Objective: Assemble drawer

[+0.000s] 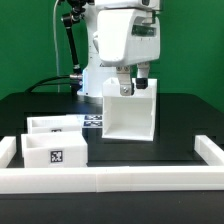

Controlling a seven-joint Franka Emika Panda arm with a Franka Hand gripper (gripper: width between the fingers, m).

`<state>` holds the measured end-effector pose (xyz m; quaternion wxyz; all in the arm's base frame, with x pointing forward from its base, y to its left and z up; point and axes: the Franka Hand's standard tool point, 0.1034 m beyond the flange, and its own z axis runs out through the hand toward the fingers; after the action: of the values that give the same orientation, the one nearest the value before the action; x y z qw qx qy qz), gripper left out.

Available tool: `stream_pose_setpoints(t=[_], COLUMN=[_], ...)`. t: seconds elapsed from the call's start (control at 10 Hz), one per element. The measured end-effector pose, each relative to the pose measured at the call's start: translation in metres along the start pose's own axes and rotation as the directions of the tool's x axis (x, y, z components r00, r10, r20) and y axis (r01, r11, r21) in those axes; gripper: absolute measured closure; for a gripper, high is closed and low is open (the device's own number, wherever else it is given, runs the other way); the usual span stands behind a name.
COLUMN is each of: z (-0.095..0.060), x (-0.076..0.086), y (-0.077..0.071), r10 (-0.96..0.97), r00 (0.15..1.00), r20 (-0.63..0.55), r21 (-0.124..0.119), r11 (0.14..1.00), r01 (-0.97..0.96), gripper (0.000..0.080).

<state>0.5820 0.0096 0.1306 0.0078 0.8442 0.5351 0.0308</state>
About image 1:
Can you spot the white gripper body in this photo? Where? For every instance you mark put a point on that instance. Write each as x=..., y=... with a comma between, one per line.
x=127, y=37

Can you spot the white fence bar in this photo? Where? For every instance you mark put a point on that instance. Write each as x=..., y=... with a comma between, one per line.
x=211, y=153
x=110, y=179
x=7, y=150

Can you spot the white drawer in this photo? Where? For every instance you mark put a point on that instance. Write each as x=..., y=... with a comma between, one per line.
x=54, y=150
x=46, y=124

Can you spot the white front drawer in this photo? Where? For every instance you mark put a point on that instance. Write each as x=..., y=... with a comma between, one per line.
x=54, y=150

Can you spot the white front fence bar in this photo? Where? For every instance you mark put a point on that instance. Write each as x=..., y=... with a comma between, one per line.
x=110, y=179

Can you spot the white left fence bar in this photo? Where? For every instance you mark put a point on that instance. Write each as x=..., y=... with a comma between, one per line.
x=7, y=150

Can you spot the white drawer cabinet box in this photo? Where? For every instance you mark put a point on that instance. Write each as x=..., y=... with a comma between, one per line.
x=129, y=117

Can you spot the white right fence bar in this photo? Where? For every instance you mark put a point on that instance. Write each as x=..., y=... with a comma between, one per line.
x=211, y=153

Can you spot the white marker tag plate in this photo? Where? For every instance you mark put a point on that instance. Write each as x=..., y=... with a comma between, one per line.
x=85, y=121

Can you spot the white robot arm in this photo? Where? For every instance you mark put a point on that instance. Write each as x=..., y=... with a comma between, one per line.
x=95, y=73

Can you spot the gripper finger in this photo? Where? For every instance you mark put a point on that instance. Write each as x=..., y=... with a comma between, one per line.
x=125, y=80
x=142, y=75

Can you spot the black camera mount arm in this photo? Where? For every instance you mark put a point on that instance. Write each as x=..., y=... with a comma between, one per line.
x=69, y=19

